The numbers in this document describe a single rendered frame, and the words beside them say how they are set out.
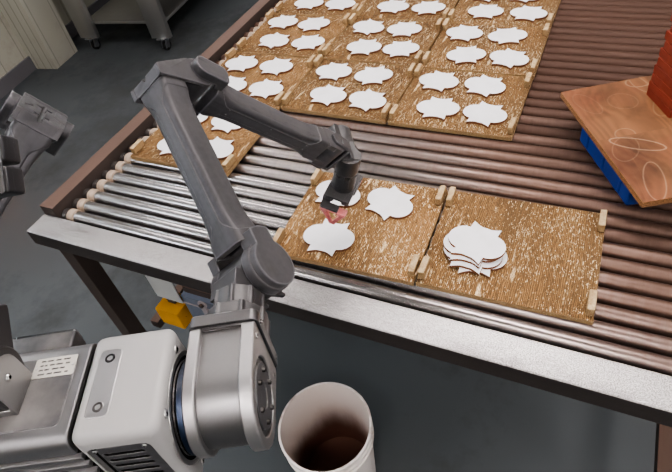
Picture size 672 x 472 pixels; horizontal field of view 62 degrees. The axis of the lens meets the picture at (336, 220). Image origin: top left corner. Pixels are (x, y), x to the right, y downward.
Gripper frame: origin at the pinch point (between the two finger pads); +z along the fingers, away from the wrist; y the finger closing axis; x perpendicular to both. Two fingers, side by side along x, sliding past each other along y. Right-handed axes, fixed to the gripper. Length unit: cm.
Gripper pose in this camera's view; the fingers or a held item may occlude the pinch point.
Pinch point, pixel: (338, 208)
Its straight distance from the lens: 145.2
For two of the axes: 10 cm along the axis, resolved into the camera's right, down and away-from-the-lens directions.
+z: -1.3, 6.2, 7.8
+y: -3.4, 7.1, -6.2
